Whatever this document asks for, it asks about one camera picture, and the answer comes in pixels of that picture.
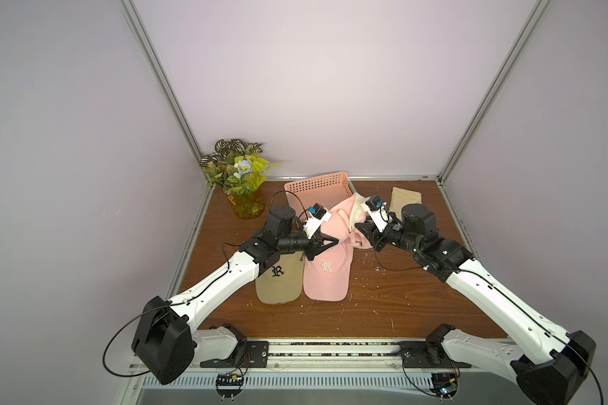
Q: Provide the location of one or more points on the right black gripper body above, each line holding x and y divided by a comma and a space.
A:
373, 233

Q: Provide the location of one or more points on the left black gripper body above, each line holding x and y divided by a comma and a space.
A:
295, 243

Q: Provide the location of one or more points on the pink baseball cap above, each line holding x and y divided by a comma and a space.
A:
327, 277

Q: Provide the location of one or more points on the beige baseball cap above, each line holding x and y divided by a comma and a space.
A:
282, 282

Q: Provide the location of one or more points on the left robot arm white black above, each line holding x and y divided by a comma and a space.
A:
168, 338

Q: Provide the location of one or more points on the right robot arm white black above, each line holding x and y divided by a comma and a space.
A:
546, 361

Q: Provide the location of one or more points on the cream fabric glove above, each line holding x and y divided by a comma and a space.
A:
400, 198

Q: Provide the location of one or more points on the pink plastic basket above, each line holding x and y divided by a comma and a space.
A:
327, 190

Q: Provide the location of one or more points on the amber glass vase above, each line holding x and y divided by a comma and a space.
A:
247, 206

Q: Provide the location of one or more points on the artificial plant bouquet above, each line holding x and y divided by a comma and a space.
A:
237, 166

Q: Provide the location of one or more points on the right small circuit board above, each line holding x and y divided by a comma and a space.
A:
444, 385

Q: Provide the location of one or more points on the small circuit board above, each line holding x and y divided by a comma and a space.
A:
444, 385
229, 386

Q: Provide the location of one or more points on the left small circuit board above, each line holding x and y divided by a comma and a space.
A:
229, 386

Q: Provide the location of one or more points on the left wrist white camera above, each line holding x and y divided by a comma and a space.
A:
317, 215

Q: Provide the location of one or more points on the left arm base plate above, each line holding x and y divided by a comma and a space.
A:
247, 354

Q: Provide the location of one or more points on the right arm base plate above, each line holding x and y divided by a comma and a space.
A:
423, 355

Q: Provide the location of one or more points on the aluminium front rail frame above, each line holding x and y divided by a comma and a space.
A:
314, 371

